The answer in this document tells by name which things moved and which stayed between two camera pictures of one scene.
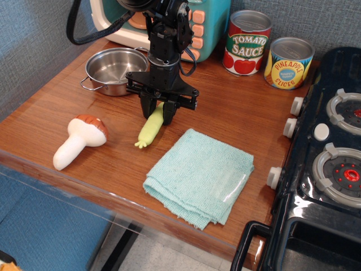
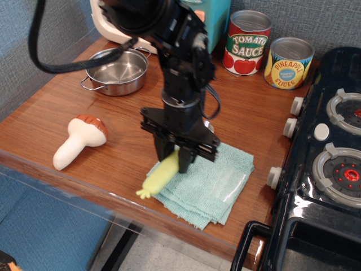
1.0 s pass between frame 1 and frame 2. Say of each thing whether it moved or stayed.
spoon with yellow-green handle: moved
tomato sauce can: stayed
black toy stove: stayed
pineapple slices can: stayed
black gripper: moved
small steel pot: stayed
